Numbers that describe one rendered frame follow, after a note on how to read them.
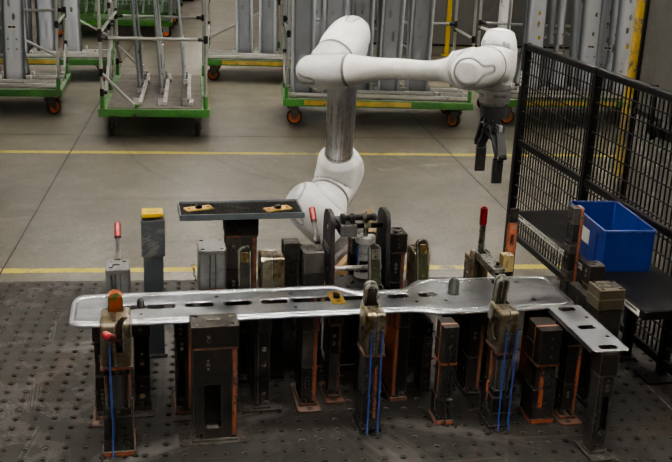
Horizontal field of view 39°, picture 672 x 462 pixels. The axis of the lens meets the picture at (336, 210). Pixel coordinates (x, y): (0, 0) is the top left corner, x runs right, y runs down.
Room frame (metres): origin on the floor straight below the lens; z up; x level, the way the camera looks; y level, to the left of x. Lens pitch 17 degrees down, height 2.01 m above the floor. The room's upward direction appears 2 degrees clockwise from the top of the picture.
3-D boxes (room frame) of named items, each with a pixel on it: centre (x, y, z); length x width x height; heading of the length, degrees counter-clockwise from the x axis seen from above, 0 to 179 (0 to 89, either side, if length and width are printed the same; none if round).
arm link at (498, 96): (2.64, -0.44, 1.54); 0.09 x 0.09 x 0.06
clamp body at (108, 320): (2.10, 0.52, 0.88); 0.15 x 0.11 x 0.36; 12
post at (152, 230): (2.63, 0.54, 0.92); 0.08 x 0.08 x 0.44; 12
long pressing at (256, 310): (2.39, 0.01, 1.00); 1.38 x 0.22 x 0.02; 102
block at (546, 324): (2.34, -0.58, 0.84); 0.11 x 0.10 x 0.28; 12
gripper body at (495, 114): (2.64, -0.44, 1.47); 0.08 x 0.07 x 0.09; 12
